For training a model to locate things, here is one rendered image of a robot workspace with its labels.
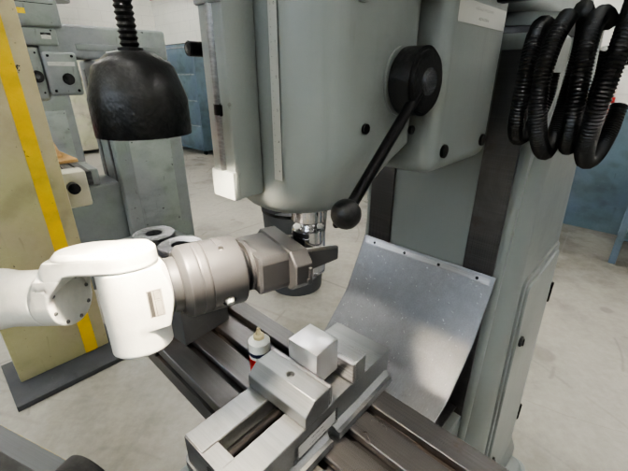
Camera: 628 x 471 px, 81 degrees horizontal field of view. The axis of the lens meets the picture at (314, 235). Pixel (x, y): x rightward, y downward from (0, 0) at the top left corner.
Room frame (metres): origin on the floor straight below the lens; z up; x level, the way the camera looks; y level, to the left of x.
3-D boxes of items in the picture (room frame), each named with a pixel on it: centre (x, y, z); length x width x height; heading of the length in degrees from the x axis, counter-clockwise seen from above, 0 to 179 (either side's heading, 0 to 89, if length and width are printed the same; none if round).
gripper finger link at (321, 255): (0.45, -0.01, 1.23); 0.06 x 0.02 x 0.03; 123
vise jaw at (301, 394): (0.43, 0.04, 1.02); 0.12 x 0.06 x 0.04; 49
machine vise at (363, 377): (0.45, 0.02, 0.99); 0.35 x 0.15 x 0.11; 139
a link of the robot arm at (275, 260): (0.43, 0.08, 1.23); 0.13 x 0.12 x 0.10; 33
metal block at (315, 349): (0.47, 0.00, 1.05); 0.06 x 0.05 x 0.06; 49
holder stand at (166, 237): (0.73, 0.32, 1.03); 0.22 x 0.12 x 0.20; 53
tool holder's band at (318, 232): (0.48, 0.01, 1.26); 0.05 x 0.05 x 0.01
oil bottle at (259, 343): (0.54, 0.10, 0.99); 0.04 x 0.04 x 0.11
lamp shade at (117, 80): (0.31, 0.14, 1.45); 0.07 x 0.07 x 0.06
